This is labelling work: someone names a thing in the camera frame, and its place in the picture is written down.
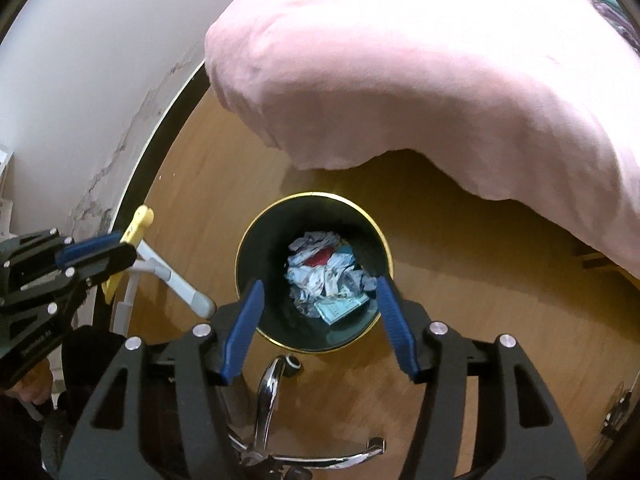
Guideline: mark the pile of white paper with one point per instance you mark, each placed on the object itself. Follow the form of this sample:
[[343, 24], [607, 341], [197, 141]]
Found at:
[[325, 280]]

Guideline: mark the teal packet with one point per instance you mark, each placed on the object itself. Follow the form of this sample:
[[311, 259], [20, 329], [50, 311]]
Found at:
[[344, 311]]

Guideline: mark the pink blanket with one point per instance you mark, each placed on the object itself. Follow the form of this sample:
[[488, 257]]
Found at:
[[425, 60]]

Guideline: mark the black trash bin gold rim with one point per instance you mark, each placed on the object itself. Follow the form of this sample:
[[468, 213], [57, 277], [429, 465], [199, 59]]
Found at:
[[270, 240]]

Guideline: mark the chrome chair base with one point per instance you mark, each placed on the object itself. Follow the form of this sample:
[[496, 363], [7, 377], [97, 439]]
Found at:
[[267, 390]]

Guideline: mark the small dark floor object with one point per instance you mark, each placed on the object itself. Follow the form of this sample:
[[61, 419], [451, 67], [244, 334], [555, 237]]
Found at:
[[617, 410]]

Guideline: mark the yellow and white plastic stand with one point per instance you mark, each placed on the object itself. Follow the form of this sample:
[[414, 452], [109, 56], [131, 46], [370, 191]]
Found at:
[[175, 282]]

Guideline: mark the red scrap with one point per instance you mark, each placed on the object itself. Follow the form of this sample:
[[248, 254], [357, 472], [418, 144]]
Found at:
[[320, 259]]

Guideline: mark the person's left hand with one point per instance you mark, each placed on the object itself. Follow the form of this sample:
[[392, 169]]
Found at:
[[35, 387]]

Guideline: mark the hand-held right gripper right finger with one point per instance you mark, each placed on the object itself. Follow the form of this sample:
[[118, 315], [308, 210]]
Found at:
[[397, 330]]

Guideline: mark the black baseboard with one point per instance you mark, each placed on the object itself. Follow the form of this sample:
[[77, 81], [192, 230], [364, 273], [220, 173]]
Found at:
[[165, 120]]

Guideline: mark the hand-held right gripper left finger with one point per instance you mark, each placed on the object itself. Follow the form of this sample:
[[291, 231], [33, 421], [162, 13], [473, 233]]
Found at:
[[245, 330]]

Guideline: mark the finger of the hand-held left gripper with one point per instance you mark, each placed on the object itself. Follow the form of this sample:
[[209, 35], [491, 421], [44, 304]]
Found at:
[[90, 249], [112, 260]]

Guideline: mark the dark printed cloth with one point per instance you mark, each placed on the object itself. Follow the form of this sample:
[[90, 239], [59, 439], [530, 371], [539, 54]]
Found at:
[[617, 5]]

